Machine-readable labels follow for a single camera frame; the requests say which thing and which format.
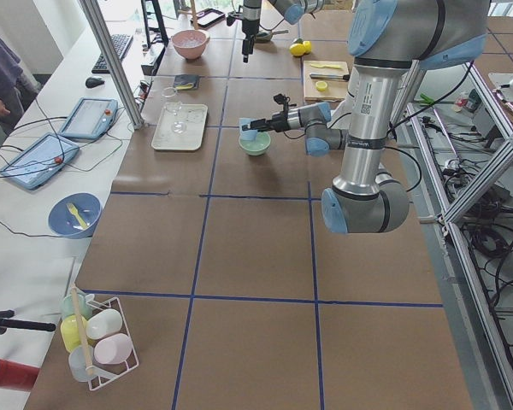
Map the cream bear serving tray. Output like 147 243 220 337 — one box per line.
150 102 208 151

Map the white plastic cup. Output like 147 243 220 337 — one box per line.
85 308 123 339

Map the person in grey shirt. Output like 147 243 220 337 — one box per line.
0 38 40 135

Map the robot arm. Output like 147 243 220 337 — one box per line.
226 0 324 63
240 1 490 234

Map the pink plastic cup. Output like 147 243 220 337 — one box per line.
94 333 133 365

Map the lemon half slice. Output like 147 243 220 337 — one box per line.
315 80 328 92

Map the black keyboard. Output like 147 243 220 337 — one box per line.
91 33 135 75

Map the steel muddler black tip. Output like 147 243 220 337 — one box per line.
309 73 350 82

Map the wooden cutting board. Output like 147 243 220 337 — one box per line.
303 61 350 102

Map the yellow plastic cup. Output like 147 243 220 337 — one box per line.
60 314 81 353

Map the clear wine glass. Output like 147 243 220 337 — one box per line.
162 86 186 134

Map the black computer mouse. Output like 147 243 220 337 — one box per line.
85 76 105 89

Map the near blue teach pendant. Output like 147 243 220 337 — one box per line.
0 132 80 190

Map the grey folded cloth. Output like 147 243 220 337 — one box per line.
173 74 200 91

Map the far blue teach pendant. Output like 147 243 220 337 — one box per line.
58 97 119 141

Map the light blue plastic cup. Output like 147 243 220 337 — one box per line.
239 118 258 141

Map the pink bowl of ice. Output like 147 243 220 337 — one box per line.
171 30 210 60

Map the blue teach pendant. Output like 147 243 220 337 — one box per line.
0 132 80 190
58 97 119 141

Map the green bowl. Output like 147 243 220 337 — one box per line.
239 132 271 156

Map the blue bowl with fork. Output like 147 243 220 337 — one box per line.
48 192 102 239

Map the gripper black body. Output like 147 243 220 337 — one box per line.
242 19 257 54
263 94 291 132

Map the aluminium frame post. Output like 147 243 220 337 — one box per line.
80 0 144 130

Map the wooden rack handle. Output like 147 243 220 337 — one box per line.
70 285 95 377

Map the pale green plastic cup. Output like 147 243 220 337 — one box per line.
61 291 94 319

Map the steel ice scoop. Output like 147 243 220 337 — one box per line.
255 30 289 44

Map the whole yellow lemon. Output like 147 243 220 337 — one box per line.
289 42 307 57

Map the yellow plastic knife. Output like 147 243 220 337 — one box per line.
309 62 344 70

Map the white wire cup rack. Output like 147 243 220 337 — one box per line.
61 286 140 391

